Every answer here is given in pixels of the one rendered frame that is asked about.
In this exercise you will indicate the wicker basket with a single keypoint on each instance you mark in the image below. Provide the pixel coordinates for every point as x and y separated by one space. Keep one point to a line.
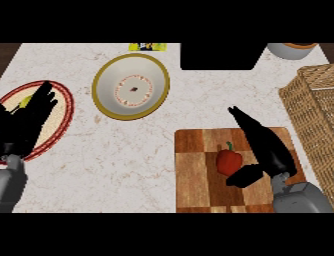
326 133

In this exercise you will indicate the checkered wooden cutting board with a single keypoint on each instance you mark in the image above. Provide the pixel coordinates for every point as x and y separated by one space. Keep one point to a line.
200 170

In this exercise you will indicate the red-rimmed beige placemat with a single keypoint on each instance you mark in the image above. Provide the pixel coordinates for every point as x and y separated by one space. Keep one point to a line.
57 123

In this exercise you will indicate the red bell pepper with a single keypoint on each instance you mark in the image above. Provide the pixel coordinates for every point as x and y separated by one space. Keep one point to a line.
230 161

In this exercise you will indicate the white plate with gold rim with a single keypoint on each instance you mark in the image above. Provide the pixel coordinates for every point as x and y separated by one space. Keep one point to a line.
132 86

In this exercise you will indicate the grey pot with orange inside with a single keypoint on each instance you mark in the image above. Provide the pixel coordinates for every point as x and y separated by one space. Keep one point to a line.
293 50

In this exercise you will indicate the yellow printed box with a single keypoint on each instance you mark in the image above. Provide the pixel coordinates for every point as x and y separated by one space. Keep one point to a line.
147 46

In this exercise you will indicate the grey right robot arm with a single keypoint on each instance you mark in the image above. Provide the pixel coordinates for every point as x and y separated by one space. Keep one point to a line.
298 196

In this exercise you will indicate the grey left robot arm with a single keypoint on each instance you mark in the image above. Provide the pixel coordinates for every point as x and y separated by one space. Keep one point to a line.
1 188

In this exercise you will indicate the yellow-green item on placemat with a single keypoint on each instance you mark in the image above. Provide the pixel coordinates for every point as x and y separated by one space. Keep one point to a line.
24 101

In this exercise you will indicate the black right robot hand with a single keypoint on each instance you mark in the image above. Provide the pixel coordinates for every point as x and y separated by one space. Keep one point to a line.
268 150

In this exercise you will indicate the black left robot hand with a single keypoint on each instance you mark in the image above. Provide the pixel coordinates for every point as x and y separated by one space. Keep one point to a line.
17 128

